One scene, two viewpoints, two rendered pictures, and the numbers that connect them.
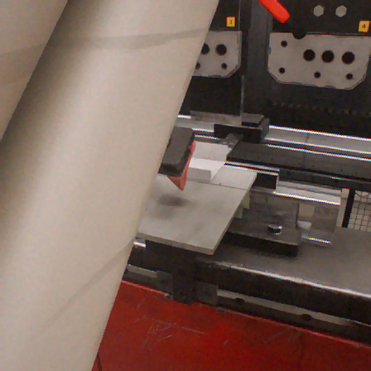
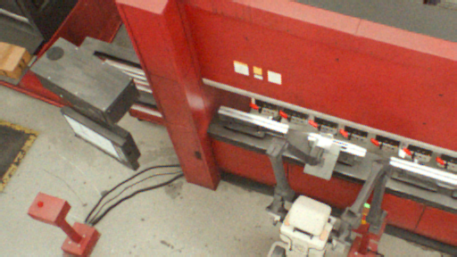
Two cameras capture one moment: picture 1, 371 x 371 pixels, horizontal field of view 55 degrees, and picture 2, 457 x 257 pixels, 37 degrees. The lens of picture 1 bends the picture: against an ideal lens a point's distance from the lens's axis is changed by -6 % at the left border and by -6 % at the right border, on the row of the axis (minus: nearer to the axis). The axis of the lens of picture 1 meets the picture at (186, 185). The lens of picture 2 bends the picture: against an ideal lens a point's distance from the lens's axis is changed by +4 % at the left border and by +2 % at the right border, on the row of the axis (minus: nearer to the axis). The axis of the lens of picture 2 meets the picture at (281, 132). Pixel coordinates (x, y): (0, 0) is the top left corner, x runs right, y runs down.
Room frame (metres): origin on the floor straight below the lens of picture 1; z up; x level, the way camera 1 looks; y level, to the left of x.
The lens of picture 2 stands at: (-1.33, 0.23, 4.98)
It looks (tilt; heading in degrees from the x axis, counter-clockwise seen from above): 62 degrees down; 1
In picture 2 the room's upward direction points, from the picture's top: 4 degrees counter-clockwise
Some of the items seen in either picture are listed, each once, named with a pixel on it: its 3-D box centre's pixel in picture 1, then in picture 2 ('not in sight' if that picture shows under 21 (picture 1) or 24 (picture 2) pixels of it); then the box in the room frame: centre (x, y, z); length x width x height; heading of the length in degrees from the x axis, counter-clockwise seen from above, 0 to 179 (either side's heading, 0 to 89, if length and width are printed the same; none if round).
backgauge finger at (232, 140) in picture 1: (234, 133); not in sight; (0.83, -0.11, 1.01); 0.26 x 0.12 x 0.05; 158
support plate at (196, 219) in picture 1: (185, 196); (322, 159); (0.54, 0.00, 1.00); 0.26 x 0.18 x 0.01; 158
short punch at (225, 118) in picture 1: (215, 98); not in sight; (0.68, -0.06, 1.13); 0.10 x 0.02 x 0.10; 68
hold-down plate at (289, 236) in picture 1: (222, 228); (331, 155); (0.61, -0.07, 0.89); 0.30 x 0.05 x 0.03; 68
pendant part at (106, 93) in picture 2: not in sight; (103, 111); (0.68, 1.31, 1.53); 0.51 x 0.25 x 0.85; 55
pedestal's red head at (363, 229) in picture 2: not in sight; (369, 221); (0.19, -0.30, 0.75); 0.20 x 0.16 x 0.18; 63
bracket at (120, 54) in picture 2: not in sight; (110, 64); (0.92, 1.25, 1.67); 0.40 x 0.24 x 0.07; 68
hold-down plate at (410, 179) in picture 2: not in sight; (413, 180); (0.40, -0.59, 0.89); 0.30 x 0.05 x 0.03; 68
